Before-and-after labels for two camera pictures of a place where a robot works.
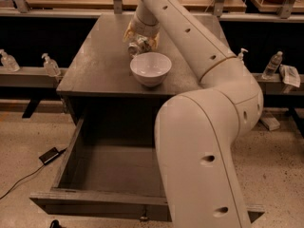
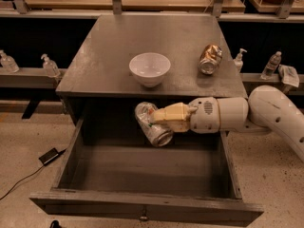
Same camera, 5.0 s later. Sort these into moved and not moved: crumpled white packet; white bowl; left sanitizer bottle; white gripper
Moved: white gripper
Not moved: white bowl; left sanitizer bottle; crumpled white packet
